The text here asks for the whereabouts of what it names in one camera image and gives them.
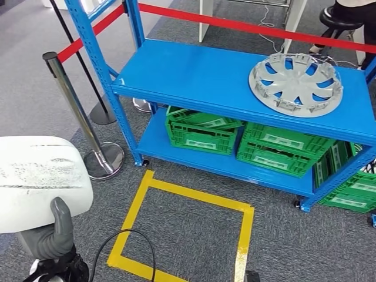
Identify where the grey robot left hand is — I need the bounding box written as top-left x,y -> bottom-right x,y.
17,196 -> 74,261

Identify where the white curved car part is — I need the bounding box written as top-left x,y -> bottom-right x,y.
0,135 -> 94,234

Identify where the blue metal shelf rack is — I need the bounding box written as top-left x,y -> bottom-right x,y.
64,0 -> 376,214

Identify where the robot left arm ribbed sleeve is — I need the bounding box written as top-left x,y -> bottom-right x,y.
23,233 -> 90,282

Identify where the yellow floor tape square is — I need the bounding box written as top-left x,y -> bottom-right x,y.
106,170 -> 255,282

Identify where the red barrier belt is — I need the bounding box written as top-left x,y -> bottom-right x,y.
57,4 -> 125,64
138,3 -> 376,55

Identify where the green folded plastic crate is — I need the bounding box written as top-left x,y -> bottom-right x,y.
319,189 -> 376,214
166,106 -> 245,131
242,122 -> 336,159
313,140 -> 357,190
236,142 -> 318,179
336,171 -> 376,196
165,116 -> 239,156

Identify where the white display plinth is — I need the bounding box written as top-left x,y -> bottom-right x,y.
41,0 -> 69,11

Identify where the silver wheel hubcap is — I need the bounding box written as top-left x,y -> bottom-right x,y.
248,52 -> 344,118

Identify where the black round stool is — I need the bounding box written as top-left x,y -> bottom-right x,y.
319,5 -> 365,43

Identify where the person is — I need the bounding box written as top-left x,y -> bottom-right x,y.
308,0 -> 376,71

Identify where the black looped cable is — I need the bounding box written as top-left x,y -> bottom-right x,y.
88,229 -> 156,282

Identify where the white floor cable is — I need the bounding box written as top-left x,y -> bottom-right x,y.
258,4 -> 285,55

